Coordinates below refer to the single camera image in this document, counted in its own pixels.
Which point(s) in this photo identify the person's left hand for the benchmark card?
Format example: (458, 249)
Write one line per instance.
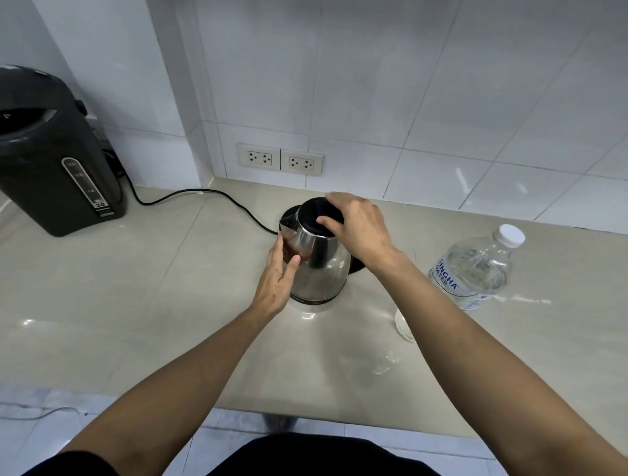
(272, 292)

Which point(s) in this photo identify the person's right hand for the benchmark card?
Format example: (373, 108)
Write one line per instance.
(363, 230)

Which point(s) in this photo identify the person's right thumb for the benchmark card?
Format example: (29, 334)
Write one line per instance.
(331, 225)

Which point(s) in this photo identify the person's left thumb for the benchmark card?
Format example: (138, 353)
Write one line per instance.
(291, 268)

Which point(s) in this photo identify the stainless steel electric kettle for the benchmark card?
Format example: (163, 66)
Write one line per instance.
(324, 274)

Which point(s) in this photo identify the person's left forearm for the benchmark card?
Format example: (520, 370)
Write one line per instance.
(171, 387)

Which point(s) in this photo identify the person's right forearm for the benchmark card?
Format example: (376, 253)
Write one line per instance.
(481, 363)

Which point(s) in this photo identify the black kettle base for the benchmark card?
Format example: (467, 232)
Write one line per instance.
(357, 267)

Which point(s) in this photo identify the clear plastic water bottle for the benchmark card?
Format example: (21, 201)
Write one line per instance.
(471, 272)

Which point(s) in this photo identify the black shirt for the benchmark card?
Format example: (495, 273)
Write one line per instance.
(319, 458)

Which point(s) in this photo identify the black electric thermo pot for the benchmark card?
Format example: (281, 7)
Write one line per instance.
(44, 166)

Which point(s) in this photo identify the white double wall socket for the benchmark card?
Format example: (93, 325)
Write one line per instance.
(258, 157)
(301, 163)

